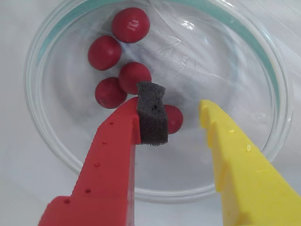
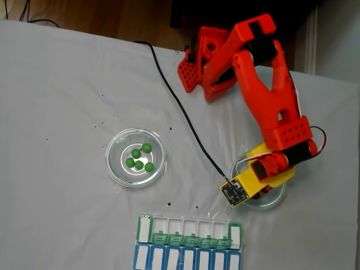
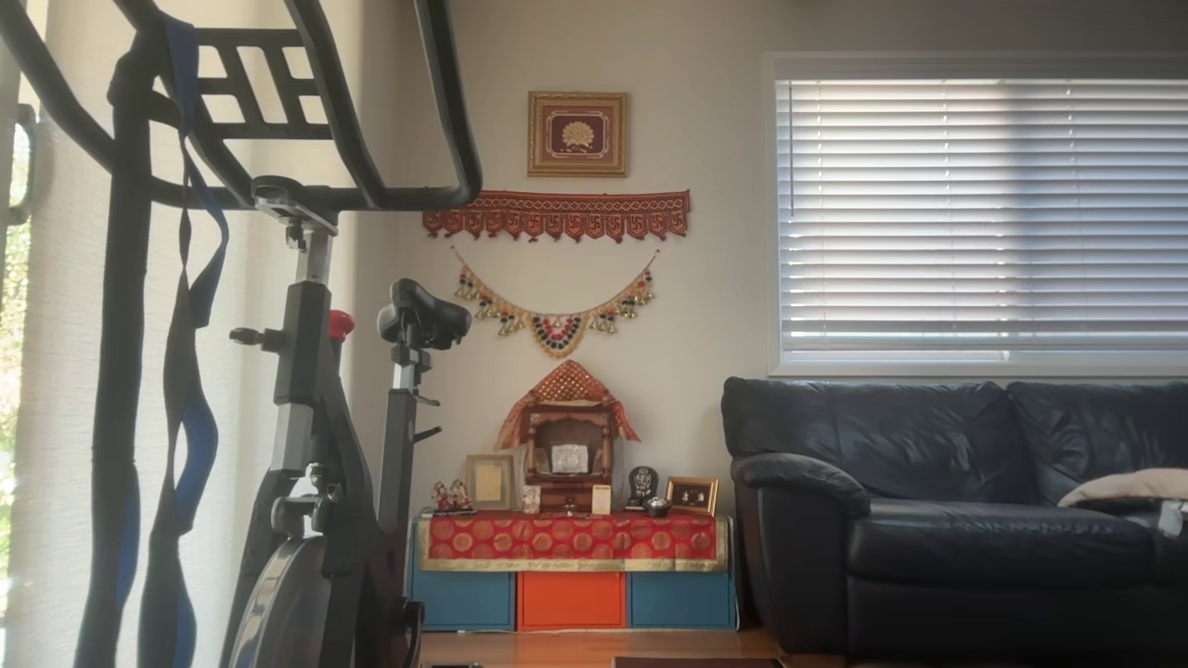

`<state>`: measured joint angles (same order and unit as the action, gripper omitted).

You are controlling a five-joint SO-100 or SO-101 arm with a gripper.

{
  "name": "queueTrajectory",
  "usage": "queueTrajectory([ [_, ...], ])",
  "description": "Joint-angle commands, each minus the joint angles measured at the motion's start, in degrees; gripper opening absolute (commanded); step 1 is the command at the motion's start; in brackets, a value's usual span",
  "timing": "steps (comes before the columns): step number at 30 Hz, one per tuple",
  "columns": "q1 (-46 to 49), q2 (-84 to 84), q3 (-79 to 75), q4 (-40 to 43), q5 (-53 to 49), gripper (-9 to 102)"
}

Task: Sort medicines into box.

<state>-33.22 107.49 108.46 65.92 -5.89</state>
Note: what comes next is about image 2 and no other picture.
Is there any weekly pill organizer box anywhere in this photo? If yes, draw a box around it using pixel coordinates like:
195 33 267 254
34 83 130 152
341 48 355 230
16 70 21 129
132 214 245 270

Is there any clear glass bowl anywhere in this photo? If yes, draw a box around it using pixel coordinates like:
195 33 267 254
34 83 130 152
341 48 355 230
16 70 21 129
105 128 167 188
229 148 287 209

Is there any black furniture piece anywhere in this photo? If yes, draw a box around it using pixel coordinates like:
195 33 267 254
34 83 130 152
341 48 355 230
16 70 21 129
170 0 319 74

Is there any white table cloth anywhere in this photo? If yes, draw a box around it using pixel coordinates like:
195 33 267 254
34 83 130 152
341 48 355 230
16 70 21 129
0 19 360 270

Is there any black camera circuit board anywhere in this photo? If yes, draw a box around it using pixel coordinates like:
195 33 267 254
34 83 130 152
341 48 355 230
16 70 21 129
220 179 250 208

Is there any thin servo wire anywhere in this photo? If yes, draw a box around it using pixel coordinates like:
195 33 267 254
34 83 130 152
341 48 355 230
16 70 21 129
309 125 327 155

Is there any black camera cable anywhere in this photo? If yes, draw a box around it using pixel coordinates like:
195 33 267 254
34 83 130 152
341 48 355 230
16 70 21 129
132 40 235 186

